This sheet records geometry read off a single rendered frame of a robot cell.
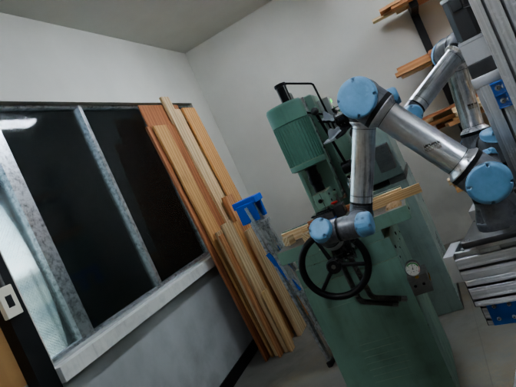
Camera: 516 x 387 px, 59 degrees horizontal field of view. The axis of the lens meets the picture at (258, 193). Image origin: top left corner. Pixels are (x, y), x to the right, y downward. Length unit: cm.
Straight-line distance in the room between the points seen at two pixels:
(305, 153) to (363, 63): 242
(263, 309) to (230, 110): 212
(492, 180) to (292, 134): 98
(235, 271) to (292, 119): 163
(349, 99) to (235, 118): 338
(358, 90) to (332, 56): 310
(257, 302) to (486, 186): 237
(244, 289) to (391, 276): 160
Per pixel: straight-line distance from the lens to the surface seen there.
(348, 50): 441
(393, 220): 198
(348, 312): 211
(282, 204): 462
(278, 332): 349
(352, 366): 223
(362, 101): 134
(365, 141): 151
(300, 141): 206
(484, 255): 156
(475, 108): 211
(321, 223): 144
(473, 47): 172
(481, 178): 135
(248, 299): 345
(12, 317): 216
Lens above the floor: 125
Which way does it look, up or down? 2 degrees down
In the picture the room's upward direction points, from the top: 24 degrees counter-clockwise
